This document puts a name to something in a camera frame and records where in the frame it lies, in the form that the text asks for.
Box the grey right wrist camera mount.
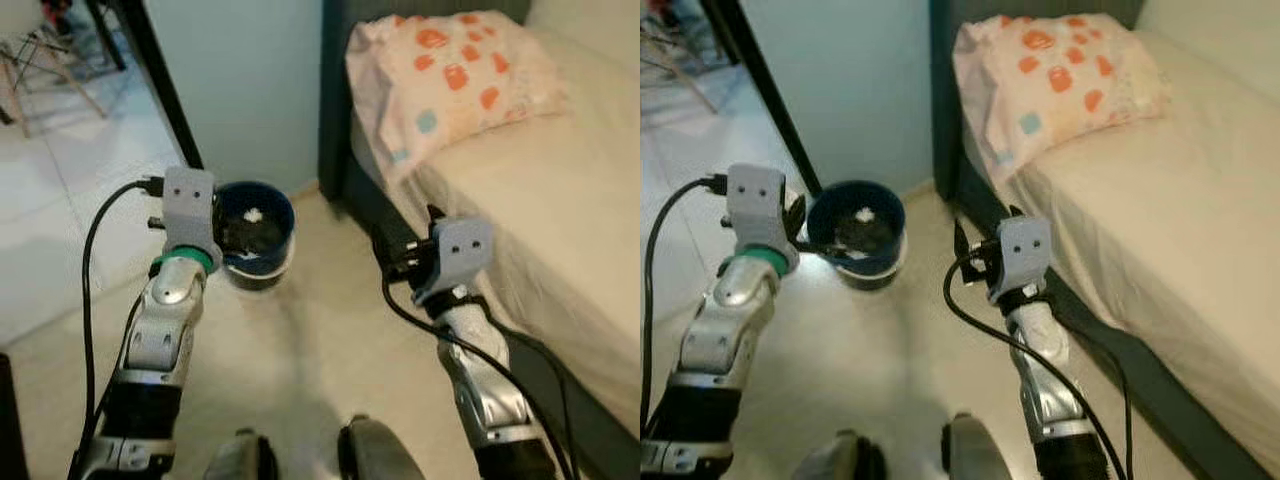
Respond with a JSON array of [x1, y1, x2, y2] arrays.
[[985, 215, 1053, 301], [415, 215, 494, 306]]

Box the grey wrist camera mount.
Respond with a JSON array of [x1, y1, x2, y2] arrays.
[[727, 165, 801, 276], [415, 215, 494, 306], [985, 215, 1053, 301], [160, 167, 223, 273]]

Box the grey right robot leg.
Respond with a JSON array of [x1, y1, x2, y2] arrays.
[[338, 415, 426, 480], [942, 412, 1011, 480]]

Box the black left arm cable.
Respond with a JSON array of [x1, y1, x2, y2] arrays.
[[642, 175, 731, 441], [80, 178, 166, 471]]

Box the grey left robot leg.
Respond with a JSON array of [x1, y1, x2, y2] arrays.
[[795, 430, 886, 480], [205, 430, 281, 480]]

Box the white chair wooden legs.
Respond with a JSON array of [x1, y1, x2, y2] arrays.
[[640, 0, 721, 113], [0, 0, 111, 136]]

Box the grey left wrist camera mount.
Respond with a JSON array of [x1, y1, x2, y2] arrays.
[[160, 167, 223, 273], [727, 165, 801, 276]]

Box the dark blue trash bin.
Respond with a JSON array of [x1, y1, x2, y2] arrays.
[[213, 180, 298, 293], [806, 180, 907, 291]]

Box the black cabinet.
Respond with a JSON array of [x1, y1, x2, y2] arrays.
[[0, 355, 26, 480]]

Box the black door frame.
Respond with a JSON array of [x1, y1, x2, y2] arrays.
[[110, 0, 206, 171], [700, 0, 823, 196]]

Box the grey robot leg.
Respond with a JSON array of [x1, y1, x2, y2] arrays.
[[338, 415, 426, 480], [205, 430, 281, 480], [795, 430, 886, 480], [942, 412, 1011, 480]]

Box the pink pillow orange print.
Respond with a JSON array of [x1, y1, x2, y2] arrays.
[[952, 12, 1173, 186], [345, 10, 569, 191]]

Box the black table leg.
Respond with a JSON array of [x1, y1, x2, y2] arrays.
[[85, 0, 127, 71]]

